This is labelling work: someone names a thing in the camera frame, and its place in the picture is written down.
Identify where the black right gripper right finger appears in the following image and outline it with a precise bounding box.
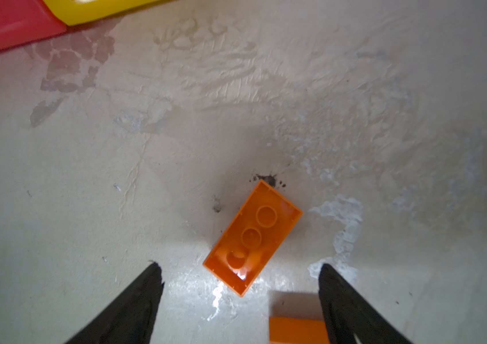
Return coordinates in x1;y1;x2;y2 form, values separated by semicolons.
318;264;410;344

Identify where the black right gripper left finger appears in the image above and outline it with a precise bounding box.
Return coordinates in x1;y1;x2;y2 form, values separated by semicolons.
68;262;165;343

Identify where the orange lego brick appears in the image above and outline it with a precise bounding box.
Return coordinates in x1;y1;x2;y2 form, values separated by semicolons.
203;180;303;298
269;317;330;344

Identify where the right yellow plastic bin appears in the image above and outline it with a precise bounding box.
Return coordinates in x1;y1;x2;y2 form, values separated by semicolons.
44;0;159;26

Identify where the red plastic bin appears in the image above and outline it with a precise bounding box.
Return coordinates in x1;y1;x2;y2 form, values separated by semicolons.
0;0;67;50

